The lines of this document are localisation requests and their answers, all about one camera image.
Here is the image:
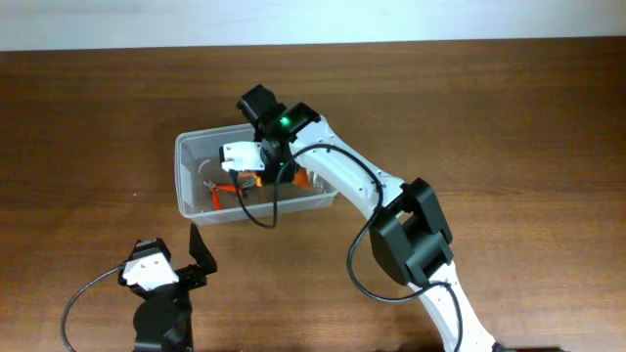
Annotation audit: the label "orange scraper with wooden handle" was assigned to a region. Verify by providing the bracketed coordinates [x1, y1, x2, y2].
[291, 167, 312, 190]

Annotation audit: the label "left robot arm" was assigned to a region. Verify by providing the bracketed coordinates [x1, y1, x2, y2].
[118, 224, 217, 352]

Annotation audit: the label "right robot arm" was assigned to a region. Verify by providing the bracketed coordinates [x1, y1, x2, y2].
[222, 85, 503, 351]

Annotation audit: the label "clear plastic container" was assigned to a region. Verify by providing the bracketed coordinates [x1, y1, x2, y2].
[174, 124, 337, 226]

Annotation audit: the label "red handled wire cutters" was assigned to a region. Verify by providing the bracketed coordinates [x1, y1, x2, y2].
[202, 181, 246, 210]

